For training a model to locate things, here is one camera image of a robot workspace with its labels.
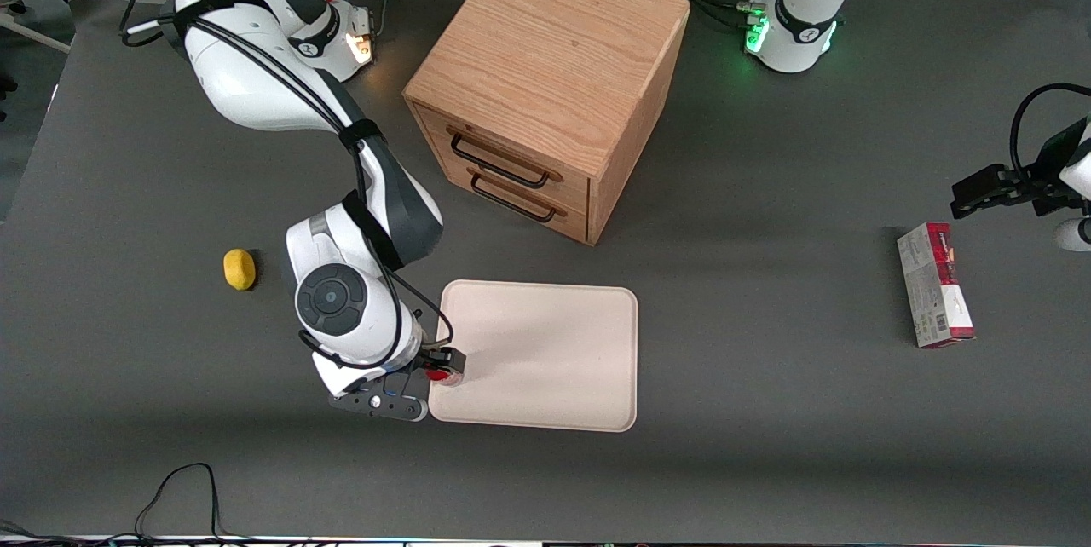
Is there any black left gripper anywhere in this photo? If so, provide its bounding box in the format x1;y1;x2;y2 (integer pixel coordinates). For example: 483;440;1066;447
950;119;1091;221

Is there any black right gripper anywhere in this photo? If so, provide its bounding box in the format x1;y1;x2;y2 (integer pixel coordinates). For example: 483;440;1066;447
382;344;468;400

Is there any cream plastic tray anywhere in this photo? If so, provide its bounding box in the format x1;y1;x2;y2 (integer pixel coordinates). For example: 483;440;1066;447
428;279;639;433

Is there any grey and red carton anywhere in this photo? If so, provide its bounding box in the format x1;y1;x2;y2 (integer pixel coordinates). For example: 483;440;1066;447
897;222;977;349

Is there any yellow lemon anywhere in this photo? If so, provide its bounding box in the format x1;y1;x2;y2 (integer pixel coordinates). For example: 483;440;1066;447
223;249;257;291

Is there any wooden drawer cabinet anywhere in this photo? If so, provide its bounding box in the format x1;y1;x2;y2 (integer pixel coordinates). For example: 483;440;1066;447
402;0;691;247

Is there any white bar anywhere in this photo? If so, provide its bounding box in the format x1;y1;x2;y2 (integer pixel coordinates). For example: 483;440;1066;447
0;12;74;55

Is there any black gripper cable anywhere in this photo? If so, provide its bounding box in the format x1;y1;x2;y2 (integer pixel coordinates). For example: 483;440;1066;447
1009;83;1091;183

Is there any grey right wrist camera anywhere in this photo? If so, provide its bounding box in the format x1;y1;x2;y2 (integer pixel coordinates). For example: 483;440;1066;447
327;389;430;423

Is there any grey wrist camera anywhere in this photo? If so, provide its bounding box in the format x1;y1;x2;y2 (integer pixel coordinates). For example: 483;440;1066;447
1053;216;1091;253
327;389;430;423

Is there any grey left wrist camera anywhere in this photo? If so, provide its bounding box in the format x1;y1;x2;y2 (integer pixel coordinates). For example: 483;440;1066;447
1053;216;1091;253

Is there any black metal drawer handle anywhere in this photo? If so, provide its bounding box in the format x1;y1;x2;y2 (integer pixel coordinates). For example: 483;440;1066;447
449;131;551;190
470;173;558;224

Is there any black cable loop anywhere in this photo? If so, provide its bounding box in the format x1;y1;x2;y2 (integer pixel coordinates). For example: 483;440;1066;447
0;462;342;547

